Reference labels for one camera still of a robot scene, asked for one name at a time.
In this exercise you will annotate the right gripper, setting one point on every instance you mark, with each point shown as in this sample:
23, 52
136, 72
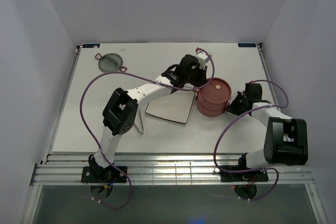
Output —
232, 108

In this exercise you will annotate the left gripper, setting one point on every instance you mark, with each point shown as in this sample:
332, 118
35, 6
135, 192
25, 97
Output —
202, 72

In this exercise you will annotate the dark red lid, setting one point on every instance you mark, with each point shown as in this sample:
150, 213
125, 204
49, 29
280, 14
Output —
217, 91

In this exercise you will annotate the pink bowl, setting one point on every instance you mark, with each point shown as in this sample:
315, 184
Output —
207, 104
210, 112

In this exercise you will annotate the white square plate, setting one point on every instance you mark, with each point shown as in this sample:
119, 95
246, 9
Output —
175, 107

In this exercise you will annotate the metal tongs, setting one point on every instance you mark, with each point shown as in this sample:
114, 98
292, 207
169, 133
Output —
138, 123

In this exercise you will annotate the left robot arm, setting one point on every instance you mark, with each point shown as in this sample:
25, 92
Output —
123, 107

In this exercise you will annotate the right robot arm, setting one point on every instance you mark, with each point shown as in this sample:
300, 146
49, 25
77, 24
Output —
286, 140

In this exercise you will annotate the grey lunch box lid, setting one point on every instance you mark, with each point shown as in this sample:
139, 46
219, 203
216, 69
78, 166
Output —
111, 62

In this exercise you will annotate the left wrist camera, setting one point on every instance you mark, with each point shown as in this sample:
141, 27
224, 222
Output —
202, 56

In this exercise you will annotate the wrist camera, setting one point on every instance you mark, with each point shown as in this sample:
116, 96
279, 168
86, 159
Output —
202, 56
251, 83

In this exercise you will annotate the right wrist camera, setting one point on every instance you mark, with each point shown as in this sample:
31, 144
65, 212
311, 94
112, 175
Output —
251, 83

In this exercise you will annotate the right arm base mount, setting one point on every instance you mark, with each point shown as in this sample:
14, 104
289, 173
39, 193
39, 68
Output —
251, 175

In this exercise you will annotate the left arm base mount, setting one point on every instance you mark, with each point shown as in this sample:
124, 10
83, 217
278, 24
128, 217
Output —
108, 175

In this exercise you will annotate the aluminium frame rail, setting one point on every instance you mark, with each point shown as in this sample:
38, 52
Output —
142, 169

